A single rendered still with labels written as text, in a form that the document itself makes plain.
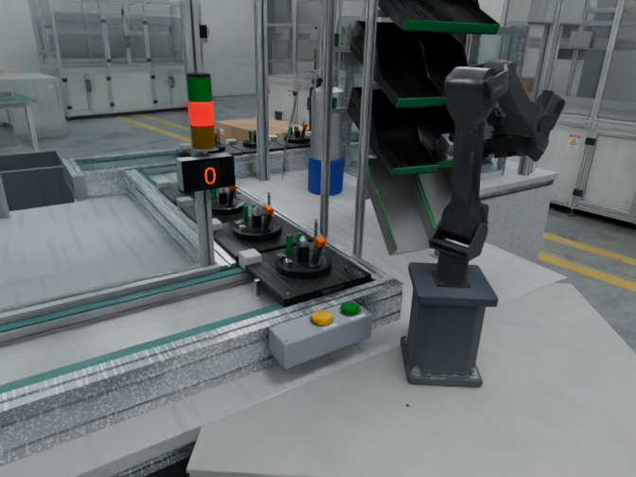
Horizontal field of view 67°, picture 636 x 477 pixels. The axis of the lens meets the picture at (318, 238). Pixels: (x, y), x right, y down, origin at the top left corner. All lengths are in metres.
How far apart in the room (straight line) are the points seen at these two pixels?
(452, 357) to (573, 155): 4.13
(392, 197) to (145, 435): 0.81
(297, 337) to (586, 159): 4.25
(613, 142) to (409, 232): 3.74
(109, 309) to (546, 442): 0.90
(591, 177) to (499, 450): 4.20
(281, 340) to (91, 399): 0.34
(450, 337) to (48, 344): 0.79
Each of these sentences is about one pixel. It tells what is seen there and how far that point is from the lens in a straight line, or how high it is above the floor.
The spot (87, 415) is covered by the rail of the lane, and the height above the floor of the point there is 0.90.
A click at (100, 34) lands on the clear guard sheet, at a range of 1.07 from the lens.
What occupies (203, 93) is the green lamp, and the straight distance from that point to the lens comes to 1.07.
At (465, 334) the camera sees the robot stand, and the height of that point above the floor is 0.98.
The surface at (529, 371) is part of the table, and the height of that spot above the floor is 0.86.
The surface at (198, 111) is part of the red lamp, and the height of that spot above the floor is 1.34.
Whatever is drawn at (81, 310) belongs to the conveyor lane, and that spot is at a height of 0.95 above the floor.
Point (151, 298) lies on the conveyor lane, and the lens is 1.16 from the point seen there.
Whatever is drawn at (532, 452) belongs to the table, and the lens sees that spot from 0.95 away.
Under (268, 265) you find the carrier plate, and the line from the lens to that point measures 1.19.
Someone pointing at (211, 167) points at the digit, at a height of 1.22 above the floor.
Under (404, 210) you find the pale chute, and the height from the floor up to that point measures 1.07.
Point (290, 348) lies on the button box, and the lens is 0.93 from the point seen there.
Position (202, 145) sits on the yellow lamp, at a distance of 1.09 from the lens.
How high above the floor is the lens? 1.49
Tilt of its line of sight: 23 degrees down
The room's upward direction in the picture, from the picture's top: 1 degrees clockwise
